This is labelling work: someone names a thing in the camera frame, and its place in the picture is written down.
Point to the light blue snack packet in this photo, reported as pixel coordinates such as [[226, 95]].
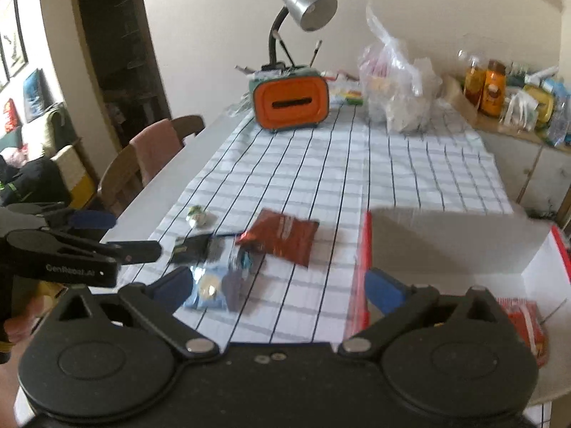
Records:
[[209, 290]]

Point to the black snack packet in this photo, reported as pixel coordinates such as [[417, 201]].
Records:
[[192, 249]]

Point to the person's left hand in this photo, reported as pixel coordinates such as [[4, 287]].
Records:
[[26, 321]]

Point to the sofa with cushions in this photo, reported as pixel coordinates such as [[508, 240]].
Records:
[[49, 142]]

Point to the pink towel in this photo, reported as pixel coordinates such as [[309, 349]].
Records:
[[156, 151]]

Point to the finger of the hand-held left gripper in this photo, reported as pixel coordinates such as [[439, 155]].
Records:
[[89, 247], [93, 220]]

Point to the small green white candy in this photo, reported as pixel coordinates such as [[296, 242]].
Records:
[[196, 216]]

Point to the framed wall picture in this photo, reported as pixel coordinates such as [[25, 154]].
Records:
[[15, 40]]

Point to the red cardboard box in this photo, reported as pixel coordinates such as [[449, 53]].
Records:
[[446, 249]]

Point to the dark bookshelf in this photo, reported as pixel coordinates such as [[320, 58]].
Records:
[[125, 53]]

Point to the clear glass bowl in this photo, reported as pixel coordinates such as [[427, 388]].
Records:
[[473, 55]]

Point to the orange teal tissue box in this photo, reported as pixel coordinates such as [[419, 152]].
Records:
[[292, 102]]

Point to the thin light paint brush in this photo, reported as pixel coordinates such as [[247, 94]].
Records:
[[316, 53]]

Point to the yellow tissue box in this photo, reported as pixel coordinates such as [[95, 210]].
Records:
[[539, 105]]

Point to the wooden chair with towel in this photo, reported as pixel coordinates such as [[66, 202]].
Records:
[[120, 183]]

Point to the clear plastic bag of food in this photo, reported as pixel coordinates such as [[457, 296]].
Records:
[[397, 93]]

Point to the red snack bag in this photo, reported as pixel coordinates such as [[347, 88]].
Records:
[[526, 330]]

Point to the white side cabinet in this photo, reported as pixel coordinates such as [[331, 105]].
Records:
[[522, 169]]

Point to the thick dark paint brush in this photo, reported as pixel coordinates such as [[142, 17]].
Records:
[[283, 49]]

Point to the brown cardboard holder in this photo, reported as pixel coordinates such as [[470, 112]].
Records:
[[457, 96]]

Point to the orange thermos flask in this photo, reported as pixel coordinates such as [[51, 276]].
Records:
[[493, 91]]

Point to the black bag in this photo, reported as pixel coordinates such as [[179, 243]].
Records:
[[31, 183]]

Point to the orange tea bottle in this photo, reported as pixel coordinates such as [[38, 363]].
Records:
[[473, 82]]

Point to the black white checked tablecloth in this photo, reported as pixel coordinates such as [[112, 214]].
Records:
[[312, 169]]

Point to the brown snack packet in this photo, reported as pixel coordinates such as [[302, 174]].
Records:
[[281, 236]]

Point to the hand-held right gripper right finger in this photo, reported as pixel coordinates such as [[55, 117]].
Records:
[[383, 290]]

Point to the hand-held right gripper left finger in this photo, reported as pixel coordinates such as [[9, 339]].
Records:
[[174, 287]]

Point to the colourful printed packet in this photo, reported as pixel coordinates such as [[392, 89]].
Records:
[[345, 89]]

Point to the clear water bottle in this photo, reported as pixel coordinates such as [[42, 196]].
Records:
[[560, 125]]

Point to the silver blue snack packet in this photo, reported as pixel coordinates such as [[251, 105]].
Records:
[[236, 254]]

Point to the silver desk lamp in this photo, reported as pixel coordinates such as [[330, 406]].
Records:
[[308, 6]]

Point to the clear plastic wrappers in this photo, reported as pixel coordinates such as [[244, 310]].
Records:
[[238, 107]]

